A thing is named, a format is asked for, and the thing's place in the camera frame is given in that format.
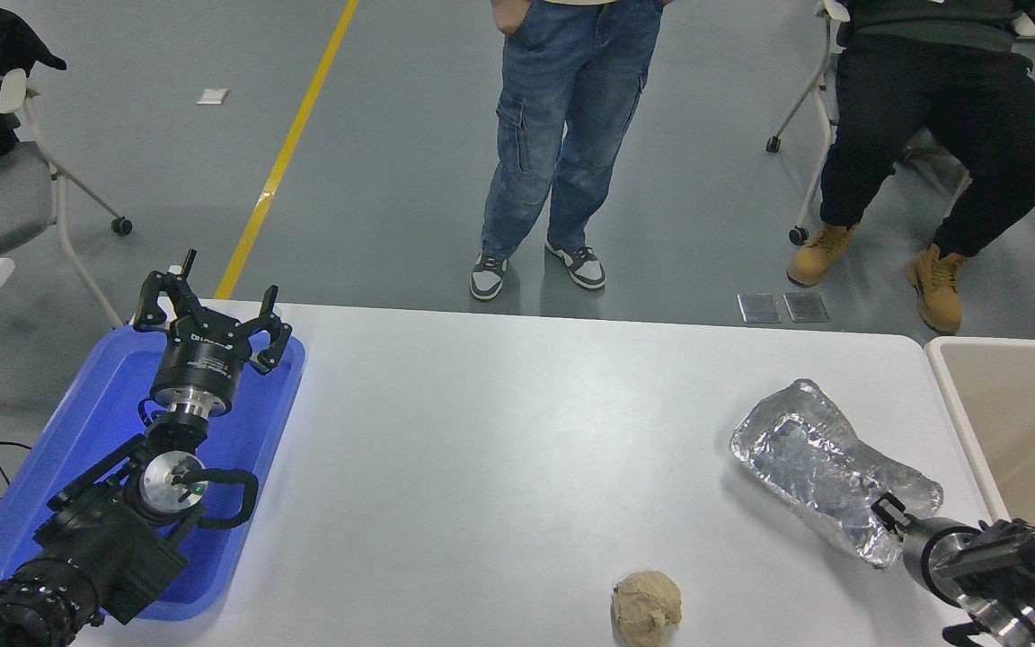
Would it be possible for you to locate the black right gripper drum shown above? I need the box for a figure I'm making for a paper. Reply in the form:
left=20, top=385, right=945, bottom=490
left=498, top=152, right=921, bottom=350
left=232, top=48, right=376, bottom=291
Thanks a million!
left=901, top=517, right=955, bottom=590

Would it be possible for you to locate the standing person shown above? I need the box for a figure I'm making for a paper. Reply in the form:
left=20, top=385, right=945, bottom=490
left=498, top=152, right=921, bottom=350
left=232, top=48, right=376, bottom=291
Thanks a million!
left=470, top=0, right=676, bottom=302

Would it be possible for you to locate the silver foil tray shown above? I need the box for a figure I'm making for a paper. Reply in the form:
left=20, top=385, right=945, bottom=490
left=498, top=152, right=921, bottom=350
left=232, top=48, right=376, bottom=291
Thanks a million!
left=730, top=378, right=944, bottom=571

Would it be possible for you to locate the crumpled tan paper ball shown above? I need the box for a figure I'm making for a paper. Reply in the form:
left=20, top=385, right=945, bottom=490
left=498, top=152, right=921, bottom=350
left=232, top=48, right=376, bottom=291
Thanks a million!
left=612, top=571, right=684, bottom=647

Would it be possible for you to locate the seated person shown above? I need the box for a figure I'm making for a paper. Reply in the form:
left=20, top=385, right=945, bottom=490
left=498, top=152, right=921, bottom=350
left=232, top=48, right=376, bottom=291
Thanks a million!
left=787, top=0, right=1035, bottom=336

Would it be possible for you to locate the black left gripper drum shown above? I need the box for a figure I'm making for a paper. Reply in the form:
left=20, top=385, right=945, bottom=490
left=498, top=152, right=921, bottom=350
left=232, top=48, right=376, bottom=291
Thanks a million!
left=150, top=328, right=254, bottom=402

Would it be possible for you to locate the blue plastic tray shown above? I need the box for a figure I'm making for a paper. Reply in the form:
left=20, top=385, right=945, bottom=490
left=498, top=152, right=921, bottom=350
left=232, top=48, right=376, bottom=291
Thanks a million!
left=0, top=323, right=307, bottom=623

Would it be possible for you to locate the silver floor plate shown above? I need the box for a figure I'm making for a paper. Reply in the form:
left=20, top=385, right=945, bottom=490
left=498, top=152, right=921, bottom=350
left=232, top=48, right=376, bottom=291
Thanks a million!
left=737, top=293, right=782, bottom=324
left=783, top=292, right=830, bottom=324

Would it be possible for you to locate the large pale bin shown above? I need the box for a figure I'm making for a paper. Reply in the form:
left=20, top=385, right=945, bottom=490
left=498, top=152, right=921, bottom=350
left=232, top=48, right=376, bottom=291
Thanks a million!
left=924, top=336, right=1035, bottom=647

